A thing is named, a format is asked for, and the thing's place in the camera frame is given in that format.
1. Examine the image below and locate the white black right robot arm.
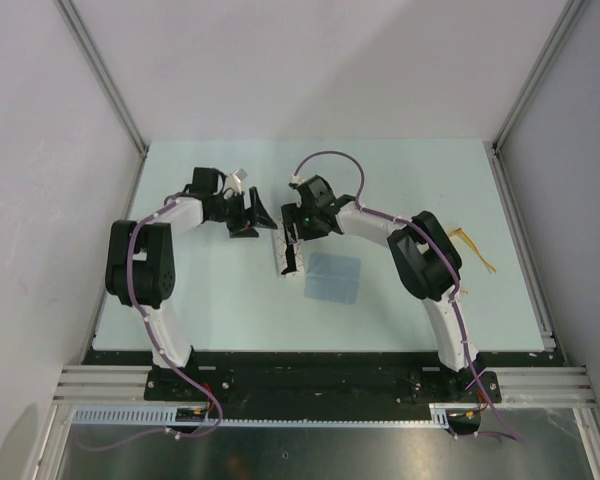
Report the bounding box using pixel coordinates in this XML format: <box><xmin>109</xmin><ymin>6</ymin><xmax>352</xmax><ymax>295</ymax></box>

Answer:
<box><xmin>274</xmin><ymin>175</ymin><xmax>478</xmax><ymax>401</ymax></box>

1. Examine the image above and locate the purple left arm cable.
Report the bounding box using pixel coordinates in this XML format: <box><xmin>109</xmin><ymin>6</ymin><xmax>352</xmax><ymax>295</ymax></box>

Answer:
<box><xmin>74</xmin><ymin>197</ymin><xmax>225</xmax><ymax>451</ymax></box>

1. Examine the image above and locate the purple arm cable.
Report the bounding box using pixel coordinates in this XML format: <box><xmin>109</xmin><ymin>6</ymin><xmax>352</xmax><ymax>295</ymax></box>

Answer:
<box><xmin>74</xmin><ymin>197</ymin><xmax>225</xmax><ymax>451</ymax></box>
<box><xmin>290</xmin><ymin>150</ymin><xmax>525</xmax><ymax>443</ymax></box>

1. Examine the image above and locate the aluminium corner post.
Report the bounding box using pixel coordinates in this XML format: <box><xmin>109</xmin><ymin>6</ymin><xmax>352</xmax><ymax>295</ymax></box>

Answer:
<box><xmin>53</xmin><ymin>0</ymin><xmax>148</xmax><ymax>160</ymax></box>
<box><xmin>491</xmin><ymin>0</ymin><xmax>590</xmax><ymax>153</ymax></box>

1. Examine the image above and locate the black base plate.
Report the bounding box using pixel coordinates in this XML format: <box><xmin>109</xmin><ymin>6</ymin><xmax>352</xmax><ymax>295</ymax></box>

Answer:
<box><xmin>82</xmin><ymin>349</ymin><xmax>565</xmax><ymax>403</ymax></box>

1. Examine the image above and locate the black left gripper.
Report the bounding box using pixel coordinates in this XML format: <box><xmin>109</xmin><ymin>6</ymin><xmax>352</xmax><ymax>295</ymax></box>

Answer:
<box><xmin>210</xmin><ymin>187</ymin><xmax>277</xmax><ymax>238</ymax></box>

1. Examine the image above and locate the left aluminium corner post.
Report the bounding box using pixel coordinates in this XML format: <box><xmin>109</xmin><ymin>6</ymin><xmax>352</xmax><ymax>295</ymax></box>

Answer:
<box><xmin>53</xmin><ymin>0</ymin><xmax>148</xmax><ymax>160</ymax></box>

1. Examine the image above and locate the right aluminium side rail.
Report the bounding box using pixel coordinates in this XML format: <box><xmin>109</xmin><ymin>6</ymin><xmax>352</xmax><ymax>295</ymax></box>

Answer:
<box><xmin>485</xmin><ymin>142</ymin><xmax>559</xmax><ymax>351</ymax></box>

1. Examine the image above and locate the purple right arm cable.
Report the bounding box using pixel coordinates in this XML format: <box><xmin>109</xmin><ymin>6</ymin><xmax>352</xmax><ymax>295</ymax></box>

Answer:
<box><xmin>290</xmin><ymin>150</ymin><xmax>525</xmax><ymax>443</ymax></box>

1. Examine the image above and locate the white geometric glasses case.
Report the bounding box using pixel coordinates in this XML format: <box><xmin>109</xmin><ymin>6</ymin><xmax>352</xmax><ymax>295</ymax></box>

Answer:
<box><xmin>272</xmin><ymin>218</ymin><xmax>306</xmax><ymax>278</ymax></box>

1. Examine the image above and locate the grey slotted cable duct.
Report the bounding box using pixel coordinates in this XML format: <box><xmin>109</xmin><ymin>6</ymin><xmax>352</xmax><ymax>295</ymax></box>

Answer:
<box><xmin>73</xmin><ymin>405</ymin><xmax>449</xmax><ymax>429</ymax></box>

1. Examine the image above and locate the blue cleaning cloth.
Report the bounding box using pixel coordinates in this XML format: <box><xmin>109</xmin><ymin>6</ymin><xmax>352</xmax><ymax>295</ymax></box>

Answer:
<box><xmin>304</xmin><ymin>252</ymin><xmax>361</xmax><ymax>305</ymax></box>

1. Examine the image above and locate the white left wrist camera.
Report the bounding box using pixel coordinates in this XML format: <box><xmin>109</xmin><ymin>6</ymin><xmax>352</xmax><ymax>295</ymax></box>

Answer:
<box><xmin>223</xmin><ymin>168</ymin><xmax>248</xmax><ymax>195</ymax></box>

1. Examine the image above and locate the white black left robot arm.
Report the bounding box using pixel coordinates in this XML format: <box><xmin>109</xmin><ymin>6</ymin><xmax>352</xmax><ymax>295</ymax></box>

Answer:
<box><xmin>105</xmin><ymin>187</ymin><xmax>277</xmax><ymax>400</ymax></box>

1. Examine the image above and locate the right aluminium corner post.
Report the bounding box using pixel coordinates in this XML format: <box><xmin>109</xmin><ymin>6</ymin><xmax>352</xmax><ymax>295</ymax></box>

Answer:
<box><xmin>491</xmin><ymin>0</ymin><xmax>590</xmax><ymax>153</ymax></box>

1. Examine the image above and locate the aluminium front frame rail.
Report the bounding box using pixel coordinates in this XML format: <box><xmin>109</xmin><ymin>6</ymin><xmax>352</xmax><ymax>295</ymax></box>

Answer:
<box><xmin>54</xmin><ymin>365</ymin><xmax>597</xmax><ymax>408</ymax></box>

